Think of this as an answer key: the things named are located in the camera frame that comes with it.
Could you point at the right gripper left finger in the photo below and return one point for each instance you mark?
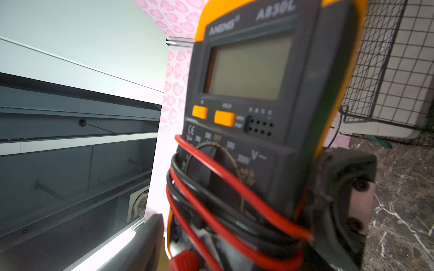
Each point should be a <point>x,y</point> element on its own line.
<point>142,252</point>

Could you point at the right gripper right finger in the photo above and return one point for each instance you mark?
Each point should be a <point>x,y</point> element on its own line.
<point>339,208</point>

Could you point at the yellow multimeter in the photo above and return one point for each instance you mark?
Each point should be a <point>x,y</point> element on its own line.
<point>265,83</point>

